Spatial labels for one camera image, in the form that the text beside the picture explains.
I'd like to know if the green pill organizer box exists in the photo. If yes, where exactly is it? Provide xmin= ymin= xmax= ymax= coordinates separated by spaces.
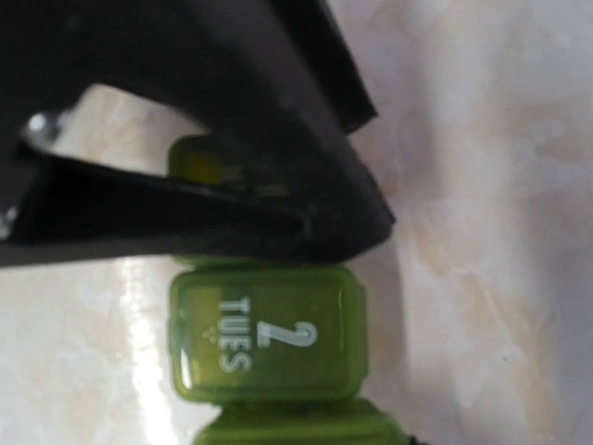
xmin=169 ymin=266 xmax=409 ymax=444

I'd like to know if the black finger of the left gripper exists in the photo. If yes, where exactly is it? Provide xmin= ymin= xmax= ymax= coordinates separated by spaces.
xmin=1 ymin=155 xmax=312 ymax=267
xmin=1 ymin=1 xmax=395 ymax=263

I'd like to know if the detached green pill compartment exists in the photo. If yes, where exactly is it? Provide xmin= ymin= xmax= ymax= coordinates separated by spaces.
xmin=168 ymin=135 xmax=246 ymax=185

